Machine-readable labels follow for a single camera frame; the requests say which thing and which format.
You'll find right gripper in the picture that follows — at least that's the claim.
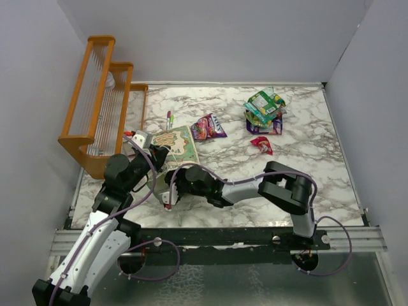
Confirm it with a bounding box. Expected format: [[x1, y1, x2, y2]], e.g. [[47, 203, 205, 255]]
[[164, 164, 209, 201]]

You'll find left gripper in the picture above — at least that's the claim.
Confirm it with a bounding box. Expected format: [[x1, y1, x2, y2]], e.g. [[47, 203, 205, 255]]
[[125, 143, 171, 193]]

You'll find green paper bag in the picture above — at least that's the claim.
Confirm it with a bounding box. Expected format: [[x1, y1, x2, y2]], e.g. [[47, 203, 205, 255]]
[[152, 126, 200, 211]]

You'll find purple berries candy packet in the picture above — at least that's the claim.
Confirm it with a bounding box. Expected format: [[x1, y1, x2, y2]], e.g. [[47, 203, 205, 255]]
[[191, 113, 227, 141]]

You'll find small red candy packet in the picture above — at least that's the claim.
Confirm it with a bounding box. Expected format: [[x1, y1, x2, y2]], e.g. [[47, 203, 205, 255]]
[[250, 136, 273, 156]]

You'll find teal snack packet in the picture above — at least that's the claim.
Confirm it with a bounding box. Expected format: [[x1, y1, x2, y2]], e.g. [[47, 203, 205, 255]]
[[248, 106, 286, 122]]

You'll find purple snack packet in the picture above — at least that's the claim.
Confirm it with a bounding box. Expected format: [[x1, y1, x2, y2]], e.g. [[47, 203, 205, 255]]
[[246, 115, 283, 135]]

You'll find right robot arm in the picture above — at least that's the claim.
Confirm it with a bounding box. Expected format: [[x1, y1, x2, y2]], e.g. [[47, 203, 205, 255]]
[[160, 161, 317, 249]]

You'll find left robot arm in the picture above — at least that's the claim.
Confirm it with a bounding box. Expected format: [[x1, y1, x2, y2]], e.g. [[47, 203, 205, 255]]
[[32, 145, 170, 305]]

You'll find green pink pen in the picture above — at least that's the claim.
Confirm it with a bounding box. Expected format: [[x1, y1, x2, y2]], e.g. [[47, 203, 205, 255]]
[[166, 111, 173, 130]]

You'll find orange wooden rack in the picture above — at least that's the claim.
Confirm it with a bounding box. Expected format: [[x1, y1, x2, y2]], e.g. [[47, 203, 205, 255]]
[[58, 35, 149, 179]]

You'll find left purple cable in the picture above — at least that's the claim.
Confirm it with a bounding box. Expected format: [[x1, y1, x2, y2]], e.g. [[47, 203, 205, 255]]
[[47, 132, 181, 306]]

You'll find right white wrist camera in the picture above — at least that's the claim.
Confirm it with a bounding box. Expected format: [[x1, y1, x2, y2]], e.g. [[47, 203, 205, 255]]
[[159, 186, 179, 211]]

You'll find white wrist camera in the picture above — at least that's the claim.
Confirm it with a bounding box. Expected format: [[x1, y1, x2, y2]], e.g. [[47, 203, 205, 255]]
[[159, 186, 179, 211], [122, 130, 152, 149]]

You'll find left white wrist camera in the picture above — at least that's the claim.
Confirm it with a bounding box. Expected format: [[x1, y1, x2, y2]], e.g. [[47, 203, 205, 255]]
[[122, 130, 152, 149]]

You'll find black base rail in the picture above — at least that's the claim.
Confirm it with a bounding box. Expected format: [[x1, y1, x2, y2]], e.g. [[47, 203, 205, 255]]
[[118, 227, 330, 271]]

